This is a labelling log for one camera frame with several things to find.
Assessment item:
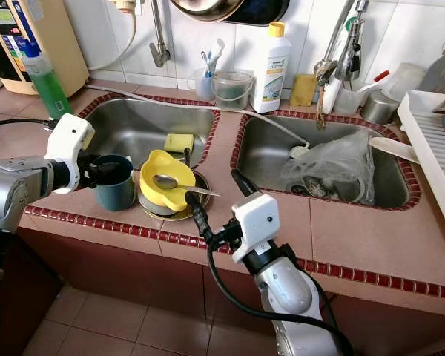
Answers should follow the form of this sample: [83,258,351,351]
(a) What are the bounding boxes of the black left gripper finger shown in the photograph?
[98,159,131,186]

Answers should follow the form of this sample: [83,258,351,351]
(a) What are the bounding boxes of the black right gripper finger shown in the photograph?
[231,169,259,200]
[184,191,214,244]

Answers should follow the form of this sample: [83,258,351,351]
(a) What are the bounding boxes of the dark blue mug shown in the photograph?
[93,154,136,212]

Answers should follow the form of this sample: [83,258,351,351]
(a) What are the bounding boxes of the metal spoon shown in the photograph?
[152,174,222,197]

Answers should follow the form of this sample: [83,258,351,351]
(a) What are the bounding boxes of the yellow bowl with grey base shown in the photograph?
[138,150,197,217]

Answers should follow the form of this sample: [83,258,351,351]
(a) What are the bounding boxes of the round steel plate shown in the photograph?
[137,174,211,222]

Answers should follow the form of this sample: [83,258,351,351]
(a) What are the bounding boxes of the stainless steel sink basin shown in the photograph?
[230,110,423,212]
[82,95,222,170]

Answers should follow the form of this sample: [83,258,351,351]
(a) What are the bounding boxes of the pale yellow sponge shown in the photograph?
[163,133,195,154]

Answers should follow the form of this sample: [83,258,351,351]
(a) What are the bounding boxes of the clear plastic bag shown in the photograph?
[280,132,375,202]

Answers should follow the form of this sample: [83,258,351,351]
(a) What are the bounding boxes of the clear plastic bucket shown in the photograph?
[211,70,254,112]

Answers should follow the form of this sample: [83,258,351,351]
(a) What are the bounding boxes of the green soap bottle blue cap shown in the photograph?
[19,41,76,119]

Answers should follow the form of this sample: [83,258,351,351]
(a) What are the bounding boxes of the translucent toothbrush cup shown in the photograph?
[191,68,216,101]

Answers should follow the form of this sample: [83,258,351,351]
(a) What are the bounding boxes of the mustard yellow sponge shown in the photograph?
[289,74,318,108]

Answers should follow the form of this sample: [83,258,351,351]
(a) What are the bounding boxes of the white detergent bottle yellow cap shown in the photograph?
[252,22,294,114]

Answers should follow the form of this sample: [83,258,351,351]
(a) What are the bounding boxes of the thin white tube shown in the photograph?
[88,11,133,71]

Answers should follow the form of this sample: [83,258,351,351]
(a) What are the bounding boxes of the beige water purifier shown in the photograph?
[0,0,90,96]

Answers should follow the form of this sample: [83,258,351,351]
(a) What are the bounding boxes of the steel cup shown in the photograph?
[360,90,401,125]

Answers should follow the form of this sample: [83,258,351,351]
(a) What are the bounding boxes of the white utensil red tip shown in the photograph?
[352,70,390,95]

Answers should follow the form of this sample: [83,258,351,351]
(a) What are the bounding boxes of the chrome sink faucet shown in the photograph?
[314,0,379,131]

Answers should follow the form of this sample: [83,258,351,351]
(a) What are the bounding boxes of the white bottle green cap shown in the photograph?
[324,15,364,112]

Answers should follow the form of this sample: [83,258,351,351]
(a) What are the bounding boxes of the hanging black pan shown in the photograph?
[222,0,290,27]

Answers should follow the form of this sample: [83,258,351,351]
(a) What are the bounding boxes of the hanging steel wok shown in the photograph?
[169,0,249,23]

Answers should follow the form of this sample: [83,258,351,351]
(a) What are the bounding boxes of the white dish rack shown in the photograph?
[397,90,445,262]

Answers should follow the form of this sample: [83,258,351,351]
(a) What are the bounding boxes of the clear plastic container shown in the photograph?
[382,63,427,103]

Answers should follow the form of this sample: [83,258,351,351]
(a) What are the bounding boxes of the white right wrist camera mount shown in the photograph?
[230,194,281,264]

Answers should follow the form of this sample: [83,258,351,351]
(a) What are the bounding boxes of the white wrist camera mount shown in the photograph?
[230,194,281,264]
[43,113,96,195]

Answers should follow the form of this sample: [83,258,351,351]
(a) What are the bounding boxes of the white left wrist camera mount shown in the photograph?
[43,113,96,195]

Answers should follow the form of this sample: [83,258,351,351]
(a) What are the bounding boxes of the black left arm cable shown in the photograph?
[0,116,60,129]

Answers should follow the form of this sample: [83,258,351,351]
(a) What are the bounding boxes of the white water hose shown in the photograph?
[85,84,311,159]

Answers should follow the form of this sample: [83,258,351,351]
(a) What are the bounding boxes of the metal wall tap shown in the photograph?
[150,0,173,69]

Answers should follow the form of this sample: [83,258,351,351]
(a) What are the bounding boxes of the beige wall fitting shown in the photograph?
[115,0,140,14]

